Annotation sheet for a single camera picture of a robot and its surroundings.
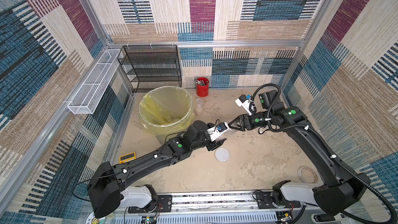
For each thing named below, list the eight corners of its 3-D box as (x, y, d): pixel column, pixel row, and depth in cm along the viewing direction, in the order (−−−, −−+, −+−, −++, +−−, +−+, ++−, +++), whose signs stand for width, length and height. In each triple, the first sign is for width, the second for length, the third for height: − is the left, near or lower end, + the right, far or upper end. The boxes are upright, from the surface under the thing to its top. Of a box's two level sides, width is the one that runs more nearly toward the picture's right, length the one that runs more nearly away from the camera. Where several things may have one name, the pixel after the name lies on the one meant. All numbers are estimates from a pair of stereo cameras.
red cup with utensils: (198, 100, 117) (198, 82, 104) (194, 91, 123) (193, 73, 109) (208, 97, 119) (209, 80, 105) (204, 89, 125) (204, 71, 111)
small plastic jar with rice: (195, 115, 108) (194, 103, 99) (196, 109, 112) (196, 97, 102) (201, 116, 108) (201, 104, 98) (202, 110, 111) (202, 98, 101)
